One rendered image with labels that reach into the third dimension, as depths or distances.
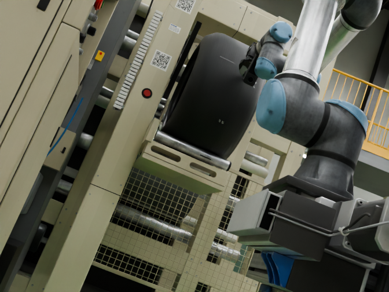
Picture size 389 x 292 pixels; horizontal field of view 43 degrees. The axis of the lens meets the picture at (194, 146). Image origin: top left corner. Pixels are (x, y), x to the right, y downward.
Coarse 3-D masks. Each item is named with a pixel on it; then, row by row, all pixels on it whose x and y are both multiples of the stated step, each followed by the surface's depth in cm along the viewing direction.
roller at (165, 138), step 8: (160, 136) 198; (168, 136) 199; (168, 144) 199; (176, 144) 199; (184, 144) 200; (184, 152) 201; (192, 152) 201; (200, 152) 201; (208, 152) 203; (208, 160) 202; (216, 160) 202; (224, 160) 203; (224, 168) 203
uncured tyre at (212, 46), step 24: (216, 48) 199; (240, 48) 205; (192, 72) 199; (216, 72) 194; (192, 96) 194; (216, 96) 193; (240, 96) 195; (168, 120) 208; (192, 120) 196; (216, 120) 196; (240, 120) 196; (192, 144) 203; (216, 144) 201
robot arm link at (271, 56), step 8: (264, 48) 164; (272, 48) 162; (280, 48) 163; (264, 56) 162; (272, 56) 161; (280, 56) 162; (256, 64) 163; (264, 64) 160; (272, 64) 160; (280, 64) 161; (256, 72) 163; (264, 72) 161; (272, 72) 161; (280, 72) 162
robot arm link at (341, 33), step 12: (360, 0) 128; (372, 0) 128; (348, 12) 134; (360, 12) 131; (372, 12) 131; (336, 24) 142; (348, 24) 137; (360, 24) 135; (336, 36) 143; (348, 36) 142; (336, 48) 146; (324, 60) 152
